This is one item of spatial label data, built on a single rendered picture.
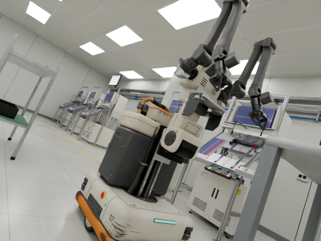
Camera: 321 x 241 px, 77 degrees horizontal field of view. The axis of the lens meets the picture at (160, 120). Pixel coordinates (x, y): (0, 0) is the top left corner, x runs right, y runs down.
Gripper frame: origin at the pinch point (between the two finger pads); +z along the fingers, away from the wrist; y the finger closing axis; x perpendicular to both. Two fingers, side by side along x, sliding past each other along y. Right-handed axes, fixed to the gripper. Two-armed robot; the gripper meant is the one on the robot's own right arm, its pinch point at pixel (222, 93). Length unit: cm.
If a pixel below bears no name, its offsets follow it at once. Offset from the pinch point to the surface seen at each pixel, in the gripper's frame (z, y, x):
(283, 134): -67, 214, 25
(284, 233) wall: 48, 327, 82
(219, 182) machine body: 0, 161, 96
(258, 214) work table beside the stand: 55, -11, -13
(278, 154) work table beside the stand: 38.6, -11.3, -21.5
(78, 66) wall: -576, 115, 752
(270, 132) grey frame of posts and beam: -58, 178, 32
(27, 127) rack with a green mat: -19, -46, 184
